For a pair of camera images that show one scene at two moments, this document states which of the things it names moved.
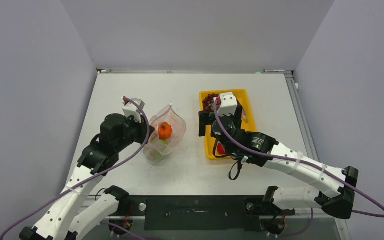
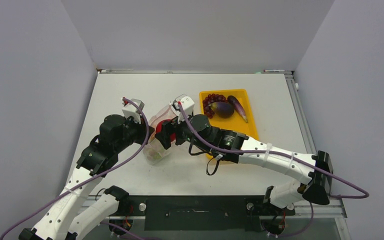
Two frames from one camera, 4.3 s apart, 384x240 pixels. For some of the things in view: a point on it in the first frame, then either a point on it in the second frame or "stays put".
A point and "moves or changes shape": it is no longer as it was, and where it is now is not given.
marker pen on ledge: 273,70 stays put
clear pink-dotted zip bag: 170,128 stays put
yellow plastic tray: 248,121 stays put
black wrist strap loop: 239,167 -> 217,162
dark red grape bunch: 208,102 stays put
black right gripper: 206,118 -> 169,127
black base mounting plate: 203,212 stays put
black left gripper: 142,128 stays put
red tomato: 220,149 moves or changes shape
